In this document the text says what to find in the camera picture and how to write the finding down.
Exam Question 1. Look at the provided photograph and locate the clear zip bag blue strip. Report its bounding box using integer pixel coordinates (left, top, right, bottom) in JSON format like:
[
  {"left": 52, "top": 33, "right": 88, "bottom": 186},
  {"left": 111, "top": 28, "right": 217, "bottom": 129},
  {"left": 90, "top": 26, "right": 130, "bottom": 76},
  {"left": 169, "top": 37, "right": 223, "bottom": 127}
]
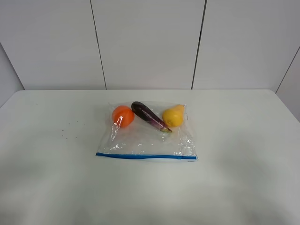
[{"left": 96, "top": 101, "right": 198, "bottom": 162}]

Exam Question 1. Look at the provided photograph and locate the purple eggplant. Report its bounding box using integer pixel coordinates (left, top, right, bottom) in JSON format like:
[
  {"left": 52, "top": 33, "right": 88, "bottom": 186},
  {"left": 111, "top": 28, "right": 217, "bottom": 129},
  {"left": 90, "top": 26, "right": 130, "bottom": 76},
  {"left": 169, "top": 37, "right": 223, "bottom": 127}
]
[{"left": 131, "top": 101, "right": 172, "bottom": 133}]

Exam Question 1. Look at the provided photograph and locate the yellow pear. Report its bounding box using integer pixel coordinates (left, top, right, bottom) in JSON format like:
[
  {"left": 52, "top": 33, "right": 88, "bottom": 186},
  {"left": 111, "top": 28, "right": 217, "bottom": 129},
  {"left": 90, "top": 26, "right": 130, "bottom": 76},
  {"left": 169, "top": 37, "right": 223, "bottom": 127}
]
[{"left": 162, "top": 105, "right": 184, "bottom": 128}]

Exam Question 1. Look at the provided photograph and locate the orange tomato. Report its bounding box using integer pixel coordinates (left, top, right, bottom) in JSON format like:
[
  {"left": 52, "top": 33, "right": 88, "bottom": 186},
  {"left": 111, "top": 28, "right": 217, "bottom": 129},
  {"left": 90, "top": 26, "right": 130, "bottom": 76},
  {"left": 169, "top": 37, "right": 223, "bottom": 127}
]
[{"left": 112, "top": 105, "right": 135, "bottom": 128}]

